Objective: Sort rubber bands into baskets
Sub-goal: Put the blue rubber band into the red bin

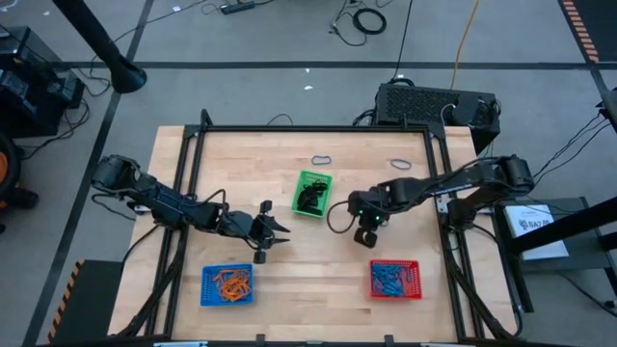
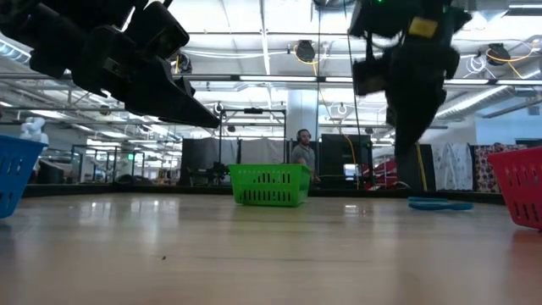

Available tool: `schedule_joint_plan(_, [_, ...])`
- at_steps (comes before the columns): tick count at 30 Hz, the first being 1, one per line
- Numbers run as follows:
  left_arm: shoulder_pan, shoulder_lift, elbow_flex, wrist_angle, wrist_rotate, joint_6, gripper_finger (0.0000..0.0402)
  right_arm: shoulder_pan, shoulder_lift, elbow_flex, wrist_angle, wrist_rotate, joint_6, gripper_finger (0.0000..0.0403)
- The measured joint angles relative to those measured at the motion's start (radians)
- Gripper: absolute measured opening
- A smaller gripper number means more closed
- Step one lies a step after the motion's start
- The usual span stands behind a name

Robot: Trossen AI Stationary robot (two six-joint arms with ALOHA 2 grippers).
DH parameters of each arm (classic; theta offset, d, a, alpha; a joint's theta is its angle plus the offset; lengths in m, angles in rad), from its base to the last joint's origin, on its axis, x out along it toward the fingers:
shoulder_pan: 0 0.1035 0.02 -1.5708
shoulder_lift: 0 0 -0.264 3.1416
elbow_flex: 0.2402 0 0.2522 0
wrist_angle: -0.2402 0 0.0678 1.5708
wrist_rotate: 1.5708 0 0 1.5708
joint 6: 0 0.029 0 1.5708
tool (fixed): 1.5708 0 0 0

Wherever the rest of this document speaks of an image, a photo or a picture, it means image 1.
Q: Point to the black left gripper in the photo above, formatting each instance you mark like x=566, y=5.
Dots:
x=250, y=229

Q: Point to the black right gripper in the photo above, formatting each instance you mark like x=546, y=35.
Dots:
x=371, y=207

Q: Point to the black rubber band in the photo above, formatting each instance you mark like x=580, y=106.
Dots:
x=312, y=211
x=303, y=198
x=314, y=196
x=319, y=185

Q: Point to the green plastic basket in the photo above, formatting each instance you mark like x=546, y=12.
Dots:
x=296, y=193

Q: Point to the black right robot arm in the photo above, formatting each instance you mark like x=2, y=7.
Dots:
x=458, y=183

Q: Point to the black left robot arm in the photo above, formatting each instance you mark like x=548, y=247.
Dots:
x=169, y=202

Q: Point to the blue plastic basket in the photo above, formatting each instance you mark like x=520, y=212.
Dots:
x=207, y=289

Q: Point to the red plastic basket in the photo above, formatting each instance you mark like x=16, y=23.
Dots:
x=418, y=291

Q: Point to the black perforated computer case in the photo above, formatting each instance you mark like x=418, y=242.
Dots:
x=414, y=103

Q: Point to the silver aluminium extrusion bar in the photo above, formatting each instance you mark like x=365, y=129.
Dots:
x=441, y=344
x=180, y=344

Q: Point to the white printed sign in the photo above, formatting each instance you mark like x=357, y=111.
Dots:
x=544, y=241

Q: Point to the black hazard-striped floor mat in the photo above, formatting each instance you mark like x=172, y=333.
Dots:
x=91, y=303
x=602, y=29

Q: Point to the black side stand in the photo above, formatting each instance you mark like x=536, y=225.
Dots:
x=578, y=241

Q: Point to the black round standing pole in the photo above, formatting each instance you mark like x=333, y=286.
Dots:
x=127, y=77

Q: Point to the black power strip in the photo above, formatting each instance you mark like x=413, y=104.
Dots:
x=237, y=8

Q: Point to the orange black wheeled machine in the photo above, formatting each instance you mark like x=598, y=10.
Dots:
x=7, y=168

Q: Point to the black equipment cart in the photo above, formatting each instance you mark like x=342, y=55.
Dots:
x=29, y=87

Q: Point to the silver mounting bracket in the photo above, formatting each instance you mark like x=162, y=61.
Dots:
x=441, y=207
x=141, y=209

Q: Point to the black aluminium table frame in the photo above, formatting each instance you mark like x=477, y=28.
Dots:
x=313, y=128

